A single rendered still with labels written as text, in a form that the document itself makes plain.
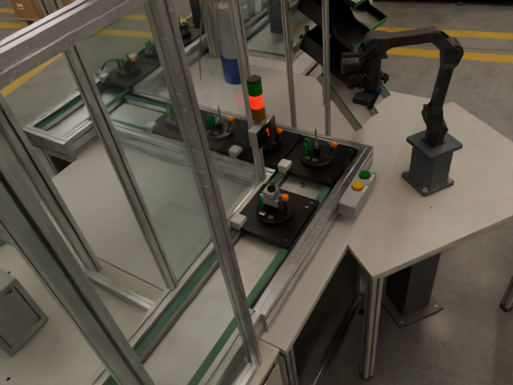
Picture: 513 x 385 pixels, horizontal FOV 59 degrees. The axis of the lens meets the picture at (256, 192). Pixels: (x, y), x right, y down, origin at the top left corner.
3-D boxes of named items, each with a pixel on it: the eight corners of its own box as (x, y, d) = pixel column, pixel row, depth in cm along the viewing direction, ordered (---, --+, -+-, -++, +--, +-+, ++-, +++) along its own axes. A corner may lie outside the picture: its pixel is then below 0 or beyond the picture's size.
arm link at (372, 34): (453, 47, 150) (457, 16, 143) (459, 59, 144) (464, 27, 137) (363, 59, 155) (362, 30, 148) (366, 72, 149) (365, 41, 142)
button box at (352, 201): (375, 183, 182) (376, 172, 177) (355, 218, 169) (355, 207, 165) (359, 179, 185) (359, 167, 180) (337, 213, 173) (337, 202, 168)
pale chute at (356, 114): (372, 116, 200) (379, 112, 196) (355, 131, 193) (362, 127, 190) (333, 64, 197) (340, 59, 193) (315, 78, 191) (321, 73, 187)
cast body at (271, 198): (284, 200, 164) (282, 186, 159) (278, 208, 161) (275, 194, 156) (263, 193, 167) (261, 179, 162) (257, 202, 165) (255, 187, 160)
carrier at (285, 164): (356, 151, 190) (356, 127, 181) (331, 188, 176) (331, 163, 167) (304, 138, 201) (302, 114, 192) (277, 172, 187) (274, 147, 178)
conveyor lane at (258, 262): (354, 167, 196) (354, 149, 189) (251, 324, 148) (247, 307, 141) (295, 151, 209) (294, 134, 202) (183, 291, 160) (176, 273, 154)
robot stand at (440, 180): (454, 184, 181) (463, 144, 168) (423, 197, 178) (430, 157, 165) (430, 164, 192) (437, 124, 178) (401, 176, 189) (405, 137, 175)
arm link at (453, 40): (460, 35, 147) (440, 35, 147) (466, 46, 142) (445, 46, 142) (436, 118, 169) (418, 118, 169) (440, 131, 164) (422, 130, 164)
